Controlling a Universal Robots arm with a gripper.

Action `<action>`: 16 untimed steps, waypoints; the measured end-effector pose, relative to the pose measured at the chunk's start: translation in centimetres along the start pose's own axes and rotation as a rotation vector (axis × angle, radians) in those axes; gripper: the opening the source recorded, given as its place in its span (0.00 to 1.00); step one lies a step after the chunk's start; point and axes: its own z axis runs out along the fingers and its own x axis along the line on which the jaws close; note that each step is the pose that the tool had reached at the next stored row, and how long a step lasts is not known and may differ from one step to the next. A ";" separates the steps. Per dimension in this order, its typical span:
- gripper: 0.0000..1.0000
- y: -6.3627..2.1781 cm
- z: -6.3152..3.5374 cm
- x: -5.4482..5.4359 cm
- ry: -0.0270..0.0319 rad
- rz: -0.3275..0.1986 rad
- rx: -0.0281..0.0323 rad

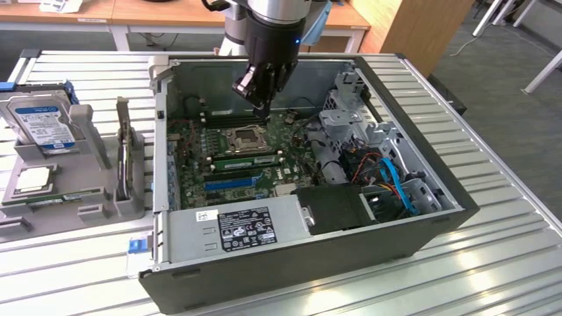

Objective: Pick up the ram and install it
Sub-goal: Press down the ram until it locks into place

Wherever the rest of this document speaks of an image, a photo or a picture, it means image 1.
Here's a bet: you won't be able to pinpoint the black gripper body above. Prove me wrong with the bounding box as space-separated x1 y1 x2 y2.
243 11 307 66

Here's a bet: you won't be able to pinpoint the black RAM slot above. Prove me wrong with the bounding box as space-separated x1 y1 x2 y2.
201 111 267 130

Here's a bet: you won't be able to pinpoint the green installed RAM stick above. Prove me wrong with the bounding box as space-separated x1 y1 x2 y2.
213 153 283 172

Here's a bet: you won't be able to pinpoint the CPU socket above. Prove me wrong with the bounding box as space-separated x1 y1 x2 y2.
222 126 274 156

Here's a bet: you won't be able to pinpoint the metal disk bay cage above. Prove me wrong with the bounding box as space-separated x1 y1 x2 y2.
318 71 445 213

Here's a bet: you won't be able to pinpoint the green motherboard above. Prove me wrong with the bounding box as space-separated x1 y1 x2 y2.
166 111 329 212

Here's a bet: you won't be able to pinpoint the blue expansion slot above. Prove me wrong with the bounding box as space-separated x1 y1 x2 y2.
203 175 259 194

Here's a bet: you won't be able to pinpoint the silver chipset heatsink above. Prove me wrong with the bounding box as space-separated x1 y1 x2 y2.
274 183 301 199

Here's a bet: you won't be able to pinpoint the wooden cabinet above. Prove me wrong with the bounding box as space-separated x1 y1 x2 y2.
358 0 477 79

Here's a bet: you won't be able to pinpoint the graphics card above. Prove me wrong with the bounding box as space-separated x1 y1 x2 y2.
115 96 138 202

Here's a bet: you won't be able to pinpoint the black box under table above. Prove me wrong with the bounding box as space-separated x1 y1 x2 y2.
427 73 467 116

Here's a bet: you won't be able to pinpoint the grey parts rack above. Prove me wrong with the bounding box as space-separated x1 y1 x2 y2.
0 103 147 245

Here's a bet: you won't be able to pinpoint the grey power supply with label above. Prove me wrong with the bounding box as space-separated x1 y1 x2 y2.
163 194 314 265

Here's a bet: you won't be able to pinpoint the hard disk with blue label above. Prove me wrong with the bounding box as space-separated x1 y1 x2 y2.
0 80 86 155

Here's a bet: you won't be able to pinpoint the white papers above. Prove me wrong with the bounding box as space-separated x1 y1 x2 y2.
38 0 86 13

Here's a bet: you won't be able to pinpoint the blue plastic clip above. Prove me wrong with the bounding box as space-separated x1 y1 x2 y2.
126 237 151 255

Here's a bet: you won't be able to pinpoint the black open PC case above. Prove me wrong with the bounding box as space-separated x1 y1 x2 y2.
138 53 481 314

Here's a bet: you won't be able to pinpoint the silver CPU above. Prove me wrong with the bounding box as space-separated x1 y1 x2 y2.
15 165 58 194

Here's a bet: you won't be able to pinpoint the white table leg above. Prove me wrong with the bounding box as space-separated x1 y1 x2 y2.
522 49 562 95

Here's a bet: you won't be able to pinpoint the black wire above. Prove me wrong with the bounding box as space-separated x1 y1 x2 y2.
287 96 338 145

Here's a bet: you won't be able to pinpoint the wooden desk with white frame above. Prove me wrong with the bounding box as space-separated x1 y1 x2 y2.
0 0 373 53

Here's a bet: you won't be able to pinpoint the red and black wires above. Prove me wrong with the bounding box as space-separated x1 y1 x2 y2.
345 147 383 185

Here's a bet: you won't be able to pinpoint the blue flat wire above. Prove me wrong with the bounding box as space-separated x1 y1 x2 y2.
379 157 419 217

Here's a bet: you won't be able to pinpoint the grey floor cable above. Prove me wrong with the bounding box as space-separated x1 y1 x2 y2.
453 28 481 57

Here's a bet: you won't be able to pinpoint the white table leg frame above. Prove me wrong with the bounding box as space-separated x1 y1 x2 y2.
471 0 562 38

